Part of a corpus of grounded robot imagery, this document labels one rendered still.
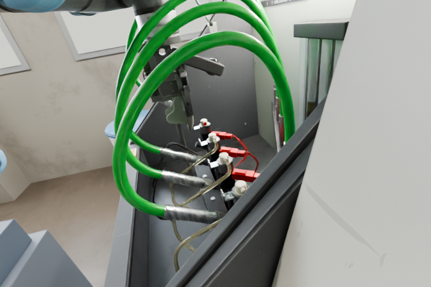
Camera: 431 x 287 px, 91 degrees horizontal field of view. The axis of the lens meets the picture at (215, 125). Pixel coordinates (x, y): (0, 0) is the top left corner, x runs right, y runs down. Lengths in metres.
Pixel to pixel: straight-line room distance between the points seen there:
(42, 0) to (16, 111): 2.50
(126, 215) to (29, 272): 0.40
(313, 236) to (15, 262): 0.84
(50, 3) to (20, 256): 0.75
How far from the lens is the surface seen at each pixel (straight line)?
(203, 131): 0.51
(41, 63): 2.52
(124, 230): 0.56
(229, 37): 0.23
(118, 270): 0.50
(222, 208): 0.47
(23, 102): 2.73
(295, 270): 0.22
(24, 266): 0.90
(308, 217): 0.19
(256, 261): 0.24
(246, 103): 0.89
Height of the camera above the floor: 1.33
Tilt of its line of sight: 27 degrees down
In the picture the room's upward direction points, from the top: 10 degrees counter-clockwise
